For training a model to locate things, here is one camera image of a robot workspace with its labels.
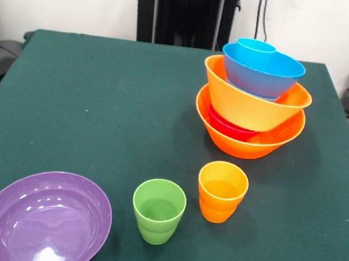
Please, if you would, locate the small magenta bowl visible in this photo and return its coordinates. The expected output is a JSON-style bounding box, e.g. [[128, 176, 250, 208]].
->
[[205, 104, 261, 143]]

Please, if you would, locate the large orange bowl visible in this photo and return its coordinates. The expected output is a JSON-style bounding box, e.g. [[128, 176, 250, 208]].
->
[[197, 52, 317, 138], [190, 83, 309, 166]]

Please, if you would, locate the small cyan bowl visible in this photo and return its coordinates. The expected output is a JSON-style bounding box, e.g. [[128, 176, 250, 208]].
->
[[224, 76, 282, 103]]

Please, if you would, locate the large blue bowl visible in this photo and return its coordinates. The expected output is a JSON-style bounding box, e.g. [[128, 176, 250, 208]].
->
[[217, 42, 309, 102]]

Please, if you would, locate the blue cup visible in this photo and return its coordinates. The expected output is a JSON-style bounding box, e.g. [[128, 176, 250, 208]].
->
[[235, 37, 278, 54]]

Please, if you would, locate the dark green tablecloth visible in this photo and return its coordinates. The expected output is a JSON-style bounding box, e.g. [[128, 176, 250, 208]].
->
[[0, 24, 349, 261]]

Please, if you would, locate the orange cup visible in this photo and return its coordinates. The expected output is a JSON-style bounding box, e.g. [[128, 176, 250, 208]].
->
[[193, 158, 252, 227]]

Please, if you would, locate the green cup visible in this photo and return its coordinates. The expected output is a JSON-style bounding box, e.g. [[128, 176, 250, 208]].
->
[[127, 176, 189, 248]]

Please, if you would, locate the large purple bowl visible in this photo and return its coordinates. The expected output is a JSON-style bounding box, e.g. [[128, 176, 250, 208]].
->
[[0, 164, 117, 261]]

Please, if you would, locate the black wall cable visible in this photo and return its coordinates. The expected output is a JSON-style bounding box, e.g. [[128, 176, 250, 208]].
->
[[253, 0, 266, 42], [259, 0, 272, 44]]

